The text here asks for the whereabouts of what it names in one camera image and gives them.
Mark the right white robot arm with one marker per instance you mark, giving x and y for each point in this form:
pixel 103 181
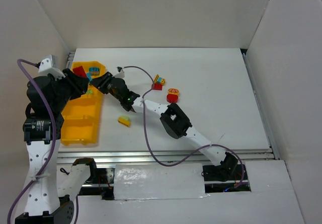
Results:
pixel 175 122

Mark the red yellow blue lego stack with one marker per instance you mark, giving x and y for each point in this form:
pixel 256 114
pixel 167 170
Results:
pixel 158 83

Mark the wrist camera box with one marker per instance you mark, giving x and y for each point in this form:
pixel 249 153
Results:
pixel 48 66
pixel 120 73

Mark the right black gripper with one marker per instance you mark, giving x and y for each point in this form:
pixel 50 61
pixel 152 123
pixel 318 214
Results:
pixel 105 82

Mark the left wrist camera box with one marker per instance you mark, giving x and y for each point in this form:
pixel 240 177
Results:
pixel 48 66

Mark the blue square lego brick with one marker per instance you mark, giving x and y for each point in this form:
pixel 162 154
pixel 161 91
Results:
pixel 89 76

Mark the yellow compartment bin tray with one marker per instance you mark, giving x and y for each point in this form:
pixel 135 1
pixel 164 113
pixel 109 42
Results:
pixel 82 115

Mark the yellow green lego stack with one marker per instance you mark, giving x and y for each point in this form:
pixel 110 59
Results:
pixel 124 120

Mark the blue round lego brick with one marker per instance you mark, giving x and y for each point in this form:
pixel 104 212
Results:
pixel 94 71

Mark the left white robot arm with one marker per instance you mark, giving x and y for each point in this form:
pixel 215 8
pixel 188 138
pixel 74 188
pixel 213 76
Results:
pixel 46 202

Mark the red green blue lego stack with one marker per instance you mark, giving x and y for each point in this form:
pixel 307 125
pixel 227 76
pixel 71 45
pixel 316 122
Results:
pixel 79 71

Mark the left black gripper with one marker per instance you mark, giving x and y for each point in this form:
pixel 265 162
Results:
pixel 76 82

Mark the red round lego stack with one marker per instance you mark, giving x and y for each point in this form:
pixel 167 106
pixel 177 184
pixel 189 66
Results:
pixel 173 95

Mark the aluminium rail frame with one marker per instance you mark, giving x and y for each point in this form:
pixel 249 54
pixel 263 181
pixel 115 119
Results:
pixel 215 93

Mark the white taped cover panel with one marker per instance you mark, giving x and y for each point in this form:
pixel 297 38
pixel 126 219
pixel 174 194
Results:
pixel 145 182

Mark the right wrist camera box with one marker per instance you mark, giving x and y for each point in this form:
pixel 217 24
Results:
pixel 120 73

